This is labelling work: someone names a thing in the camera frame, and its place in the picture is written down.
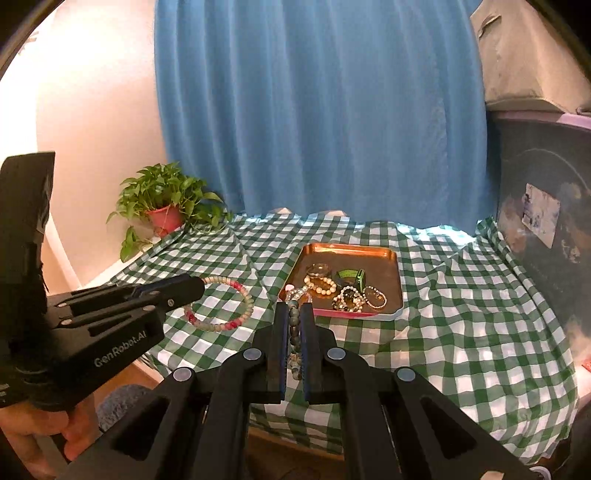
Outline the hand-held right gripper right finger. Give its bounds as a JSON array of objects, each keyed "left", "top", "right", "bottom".
[{"left": 299, "top": 302, "right": 539, "bottom": 480}]

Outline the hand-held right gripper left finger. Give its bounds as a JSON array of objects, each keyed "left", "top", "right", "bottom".
[{"left": 55, "top": 301, "right": 293, "bottom": 480}]

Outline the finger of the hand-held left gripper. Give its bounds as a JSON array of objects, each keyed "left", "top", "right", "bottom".
[
  {"left": 58, "top": 276, "right": 206, "bottom": 330},
  {"left": 51, "top": 276, "right": 192, "bottom": 308}
]

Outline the pink beige bead bracelet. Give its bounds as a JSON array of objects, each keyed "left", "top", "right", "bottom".
[{"left": 183, "top": 275, "right": 256, "bottom": 332}]

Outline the dark bead bracelet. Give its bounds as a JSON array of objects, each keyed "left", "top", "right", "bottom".
[{"left": 331, "top": 286, "right": 368, "bottom": 313}]

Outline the copper tray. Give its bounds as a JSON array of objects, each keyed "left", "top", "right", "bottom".
[{"left": 279, "top": 243, "right": 403, "bottom": 321}]

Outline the person's left hand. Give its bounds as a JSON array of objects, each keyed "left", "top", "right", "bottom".
[{"left": 0, "top": 392, "right": 100, "bottom": 462}]

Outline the potted green plant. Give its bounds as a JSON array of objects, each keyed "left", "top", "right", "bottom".
[{"left": 107, "top": 161, "right": 234, "bottom": 264}]

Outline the green smart band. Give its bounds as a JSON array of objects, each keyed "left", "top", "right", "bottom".
[{"left": 336, "top": 268, "right": 368, "bottom": 288}]

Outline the grey fuzzy cloth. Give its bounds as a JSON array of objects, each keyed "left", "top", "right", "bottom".
[{"left": 97, "top": 385, "right": 158, "bottom": 432}]

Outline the green checked tablecloth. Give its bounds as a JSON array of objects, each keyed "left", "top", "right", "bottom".
[{"left": 99, "top": 210, "right": 580, "bottom": 464}]

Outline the blue curtain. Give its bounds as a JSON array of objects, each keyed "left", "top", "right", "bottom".
[{"left": 154, "top": 0, "right": 497, "bottom": 232}]

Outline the white paper label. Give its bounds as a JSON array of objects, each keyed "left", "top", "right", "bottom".
[{"left": 522, "top": 183, "right": 561, "bottom": 249}]

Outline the grey storage box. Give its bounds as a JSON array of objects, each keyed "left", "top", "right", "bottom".
[{"left": 482, "top": 108, "right": 591, "bottom": 370}]

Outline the cream bead bracelet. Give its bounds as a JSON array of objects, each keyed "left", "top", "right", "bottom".
[{"left": 304, "top": 276, "right": 339, "bottom": 297}]

